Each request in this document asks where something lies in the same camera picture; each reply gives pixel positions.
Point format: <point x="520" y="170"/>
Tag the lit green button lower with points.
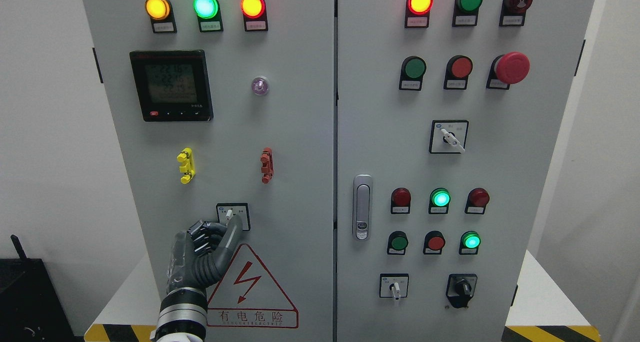
<point x="469" y="243"/>

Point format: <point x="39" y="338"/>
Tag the white selector switch lower right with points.
<point x="394" y="286"/>

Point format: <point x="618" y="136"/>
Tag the green push button lower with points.
<point x="397" y="243"/>

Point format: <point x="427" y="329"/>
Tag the green push button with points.
<point x="397" y="243"/>
<point x="412" y="71"/>

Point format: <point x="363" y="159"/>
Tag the silver black robot forearm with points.
<point x="182" y="316"/>

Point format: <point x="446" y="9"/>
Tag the red terminal connector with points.
<point x="267" y="168"/>

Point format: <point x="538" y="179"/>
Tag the white selector switch upper right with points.
<point x="448" y="136"/>

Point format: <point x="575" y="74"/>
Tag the dark red indicator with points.
<point x="400" y="201"/>
<point x="477" y="201"/>

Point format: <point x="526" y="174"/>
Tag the clear white lamp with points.
<point x="260" y="86"/>

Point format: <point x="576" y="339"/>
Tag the red electric hazard warning sticker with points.
<point x="248" y="296"/>

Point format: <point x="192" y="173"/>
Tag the red push button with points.
<point x="457" y="72"/>
<point x="433" y="243"/>

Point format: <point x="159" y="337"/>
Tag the yellow terminal connector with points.
<point x="186" y="161"/>

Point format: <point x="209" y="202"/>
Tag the red lit indicator right door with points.
<point x="417" y="13"/>

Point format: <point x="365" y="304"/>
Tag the dark red indicator right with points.
<point x="477" y="201"/>

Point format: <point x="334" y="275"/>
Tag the yellow indicator light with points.
<point x="161" y="16"/>

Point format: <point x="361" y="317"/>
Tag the green indicator top right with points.
<point x="466" y="12"/>

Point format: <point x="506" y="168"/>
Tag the grey right cabinet door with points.
<point x="386" y="133"/>

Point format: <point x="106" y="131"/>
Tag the lit green indicator middle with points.
<point x="439" y="201"/>

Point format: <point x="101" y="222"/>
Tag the black rotary knob switch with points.
<point x="460" y="289"/>

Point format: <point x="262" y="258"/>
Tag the red emergency stop mushroom button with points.
<point x="508" y="69"/>

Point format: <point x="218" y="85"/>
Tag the grey black robotic hand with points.
<point x="202" y="254"/>

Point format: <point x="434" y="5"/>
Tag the dark red indicator left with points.
<point x="400" y="201"/>

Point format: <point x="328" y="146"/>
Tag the white platform with hazard stripes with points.
<point x="540" y="313"/>

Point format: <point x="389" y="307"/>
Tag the white rotary selector switch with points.
<point x="225" y="212"/>

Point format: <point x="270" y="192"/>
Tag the green indicator light top left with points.
<point x="209" y="15"/>

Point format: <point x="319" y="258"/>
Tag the silver cabinet door handle lock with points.
<point x="361" y="212"/>

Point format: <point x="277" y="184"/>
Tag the grey cabinet door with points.
<point x="386" y="133"/>
<point x="291" y="217"/>

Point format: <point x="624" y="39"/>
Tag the black box with antenna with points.
<point x="30" y="310"/>

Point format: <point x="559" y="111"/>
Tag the red push button upper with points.
<point x="457" y="72"/>

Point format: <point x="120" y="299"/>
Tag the dark red buzzer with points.
<point x="513" y="12"/>

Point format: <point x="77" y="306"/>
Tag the grey left cabinet door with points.
<point x="291" y="217"/>

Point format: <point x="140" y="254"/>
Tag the red indicator light top left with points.
<point x="254" y="15"/>

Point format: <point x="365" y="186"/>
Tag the green push button upper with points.
<point x="412" y="71"/>

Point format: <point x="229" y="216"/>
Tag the red push button lower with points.
<point x="433" y="243"/>

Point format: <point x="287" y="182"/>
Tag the black digital power meter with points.
<point x="172" y="85"/>

